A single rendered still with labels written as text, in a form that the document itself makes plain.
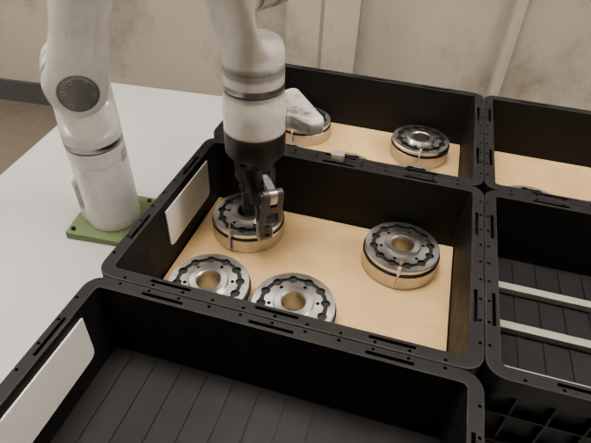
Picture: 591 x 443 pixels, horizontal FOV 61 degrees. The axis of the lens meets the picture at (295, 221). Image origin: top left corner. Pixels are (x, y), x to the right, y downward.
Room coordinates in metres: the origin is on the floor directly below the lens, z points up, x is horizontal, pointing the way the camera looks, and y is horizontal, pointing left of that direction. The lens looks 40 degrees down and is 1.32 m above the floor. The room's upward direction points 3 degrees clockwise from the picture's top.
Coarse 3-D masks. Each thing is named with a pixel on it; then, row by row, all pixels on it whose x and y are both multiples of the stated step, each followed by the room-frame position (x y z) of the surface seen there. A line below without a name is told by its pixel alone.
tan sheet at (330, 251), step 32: (288, 224) 0.57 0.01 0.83; (320, 224) 0.57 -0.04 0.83; (192, 256) 0.49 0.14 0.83; (256, 256) 0.50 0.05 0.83; (288, 256) 0.50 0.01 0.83; (320, 256) 0.50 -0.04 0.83; (352, 256) 0.51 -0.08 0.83; (448, 256) 0.52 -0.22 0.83; (352, 288) 0.45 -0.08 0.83; (384, 288) 0.45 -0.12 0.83; (416, 288) 0.45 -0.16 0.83; (448, 288) 0.45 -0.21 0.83; (352, 320) 0.39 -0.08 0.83; (384, 320) 0.40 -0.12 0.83; (416, 320) 0.40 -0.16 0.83; (448, 320) 0.40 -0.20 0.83
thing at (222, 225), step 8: (240, 192) 0.60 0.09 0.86; (224, 200) 0.58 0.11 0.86; (232, 200) 0.58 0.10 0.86; (240, 200) 0.58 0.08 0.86; (216, 208) 0.56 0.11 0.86; (224, 208) 0.56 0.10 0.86; (216, 216) 0.54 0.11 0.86; (224, 216) 0.54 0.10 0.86; (216, 224) 0.52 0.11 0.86; (224, 224) 0.52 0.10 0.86; (232, 224) 0.53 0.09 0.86; (240, 224) 0.53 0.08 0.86; (248, 224) 0.53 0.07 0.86; (280, 224) 0.54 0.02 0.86; (224, 232) 0.51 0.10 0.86; (232, 232) 0.51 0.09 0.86; (240, 232) 0.51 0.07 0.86; (248, 232) 0.51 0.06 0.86
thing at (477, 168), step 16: (288, 64) 0.93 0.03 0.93; (368, 80) 0.88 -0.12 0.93; (384, 80) 0.88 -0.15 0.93; (464, 96) 0.83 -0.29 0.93; (480, 96) 0.83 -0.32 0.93; (480, 112) 0.77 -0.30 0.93; (480, 128) 0.71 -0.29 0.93; (480, 144) 0.66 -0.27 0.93; (352, 160) 0.60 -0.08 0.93; (368, 160) 0.60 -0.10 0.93; (480, 160) 0.62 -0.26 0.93; (432, 176) 0.57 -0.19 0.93; (448, 176) 0.57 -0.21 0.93; (480, 176) 0.58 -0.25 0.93
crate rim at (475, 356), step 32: (192, 160) 0.58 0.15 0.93; (320, 160) 0.60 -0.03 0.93; (480, 192) 0.54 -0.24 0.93; (480, 224) 0.47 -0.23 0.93; (480, 256) 0.41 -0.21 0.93; (160, 288) 0.34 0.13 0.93; (192, 288) 0.34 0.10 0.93; (480, 288) 0.36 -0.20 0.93; (288, 320) 0.31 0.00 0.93; (320, 320) 0.31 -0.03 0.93; (480, 320) 0.32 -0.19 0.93; (416, 352) 0.28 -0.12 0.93; (448, 352) 0.28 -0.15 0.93; (480, 352) 0.28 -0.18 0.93
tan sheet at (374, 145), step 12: (336, 132) 0.85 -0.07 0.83; (348, 132) 0.85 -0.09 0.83; (360, 132) 0.86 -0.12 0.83; (372, 132) 0.86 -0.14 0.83; (384, 132) 0.86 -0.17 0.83; (324, 144) 0.80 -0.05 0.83; (336, 144) 0.81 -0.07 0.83; (348, 144) 0.81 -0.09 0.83; (360, 144) 0.81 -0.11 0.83; (372, 144) 0.81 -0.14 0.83; (384, 144) 0.82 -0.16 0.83; (456, 144) 0.83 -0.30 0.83; (372, 156) 0.77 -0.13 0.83; (384, 156) 0.77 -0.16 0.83; (456, 156) 0.78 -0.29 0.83; (444, 168) 0.74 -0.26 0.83; (456, 168) 0.75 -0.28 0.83
